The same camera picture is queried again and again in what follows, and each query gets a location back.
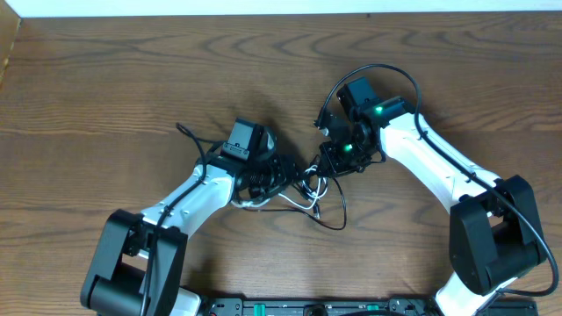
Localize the black usb cable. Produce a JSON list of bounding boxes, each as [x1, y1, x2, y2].
[[243, 154, 348, 232]]

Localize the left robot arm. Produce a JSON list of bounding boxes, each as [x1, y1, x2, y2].
[[80, 153, 302, 315]]

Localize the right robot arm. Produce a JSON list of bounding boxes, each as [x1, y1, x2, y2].
[[315, 92, 557, 315]]

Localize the white usb cable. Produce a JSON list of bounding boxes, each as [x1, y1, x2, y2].
[[231, 164, 329, 211]]

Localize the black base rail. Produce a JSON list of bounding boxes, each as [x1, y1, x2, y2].
[[199, 298, 537, 316]]

